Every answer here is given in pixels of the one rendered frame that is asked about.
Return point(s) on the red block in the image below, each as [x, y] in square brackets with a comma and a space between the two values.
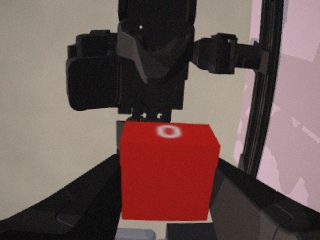
[167, 170]

